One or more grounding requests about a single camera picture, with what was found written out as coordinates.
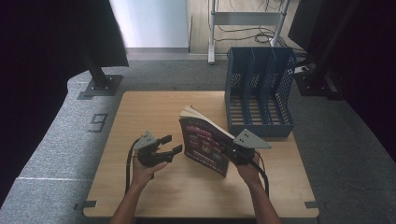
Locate person's left hand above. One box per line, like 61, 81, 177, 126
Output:
131, 154, 169, 189

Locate white metal stand frame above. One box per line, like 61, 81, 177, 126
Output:
207, 0, 292, 65

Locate purple paperback book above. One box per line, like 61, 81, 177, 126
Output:
178, 105, 236, 178

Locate black metal stand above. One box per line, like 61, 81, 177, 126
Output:
82, 50, 124, 98
293, 0, 345, 101

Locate wooden table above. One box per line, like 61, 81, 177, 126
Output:
82, 91, 320, 219

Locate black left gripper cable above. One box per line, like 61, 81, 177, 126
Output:
124, 137, 142, 194

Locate white power strip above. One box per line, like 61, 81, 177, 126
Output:
293, 64, 310, 75

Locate blue mesh file rack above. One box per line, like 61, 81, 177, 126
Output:
224, 46, 297, 139

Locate person's right hand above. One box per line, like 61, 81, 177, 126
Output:
233, 152, 262, 189

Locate black floor cables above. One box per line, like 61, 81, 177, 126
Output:
214, 0, 311, 59

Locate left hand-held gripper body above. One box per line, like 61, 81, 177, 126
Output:
133, 131, 175, 168

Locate dark curtain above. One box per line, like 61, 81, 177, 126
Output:
288, 0, 396, 166
0, 0, 130, 209

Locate grey tape number mark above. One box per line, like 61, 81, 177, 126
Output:
87, 113, 109, 134

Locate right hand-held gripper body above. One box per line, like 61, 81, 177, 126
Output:
229, 128, 272, 166

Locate grey tape strip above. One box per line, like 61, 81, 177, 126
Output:
304, 201, 329, 210
73, 200, 98, 211

